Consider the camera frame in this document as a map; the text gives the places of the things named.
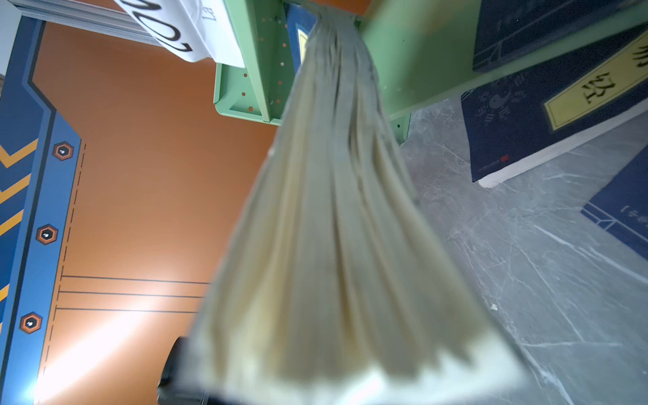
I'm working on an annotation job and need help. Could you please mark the green two-tier shelf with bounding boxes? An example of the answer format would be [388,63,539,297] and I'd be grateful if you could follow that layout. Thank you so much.
[214,1,647,125]

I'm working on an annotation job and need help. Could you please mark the blue book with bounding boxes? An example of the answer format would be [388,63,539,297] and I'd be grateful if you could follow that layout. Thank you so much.
[472,0,636,73]
[175,6,529,404]
[461,25,647,188]

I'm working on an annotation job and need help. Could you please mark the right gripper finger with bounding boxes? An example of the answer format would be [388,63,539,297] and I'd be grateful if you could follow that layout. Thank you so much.
[157,337,212,405]

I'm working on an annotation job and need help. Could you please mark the white LOVER book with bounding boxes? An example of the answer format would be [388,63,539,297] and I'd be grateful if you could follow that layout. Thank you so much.
[116,0,211,62]

